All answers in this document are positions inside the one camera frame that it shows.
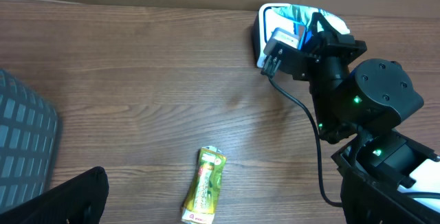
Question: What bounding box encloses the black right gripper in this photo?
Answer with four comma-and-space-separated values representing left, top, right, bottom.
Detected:
279, 12, 367, 82

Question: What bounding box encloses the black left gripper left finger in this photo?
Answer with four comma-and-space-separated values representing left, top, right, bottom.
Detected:
1, 166, 109, 224

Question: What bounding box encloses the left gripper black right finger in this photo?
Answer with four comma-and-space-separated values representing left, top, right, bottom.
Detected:
331, 150, 439, 224

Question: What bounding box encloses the teal snack wrapper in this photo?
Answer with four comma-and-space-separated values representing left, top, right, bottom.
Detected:
274, 4, 351, 34

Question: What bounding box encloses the green yellow snack bar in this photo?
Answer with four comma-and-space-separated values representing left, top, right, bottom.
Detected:
181, 146, 227, 224

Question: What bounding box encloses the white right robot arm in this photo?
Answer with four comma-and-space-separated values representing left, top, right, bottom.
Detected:
263, 12, 439, 223

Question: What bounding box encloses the white barcode scanner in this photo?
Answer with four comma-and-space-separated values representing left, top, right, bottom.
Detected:
251, 3, 305, 68

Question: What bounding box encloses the grey plastic basket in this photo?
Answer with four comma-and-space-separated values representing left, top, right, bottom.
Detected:
1, 69, 61, 213

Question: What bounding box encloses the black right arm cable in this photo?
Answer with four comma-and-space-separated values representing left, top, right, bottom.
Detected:
267, 76, 344, 208

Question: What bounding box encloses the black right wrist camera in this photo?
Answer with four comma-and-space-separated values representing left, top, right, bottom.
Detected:
261, 27, 299, 78

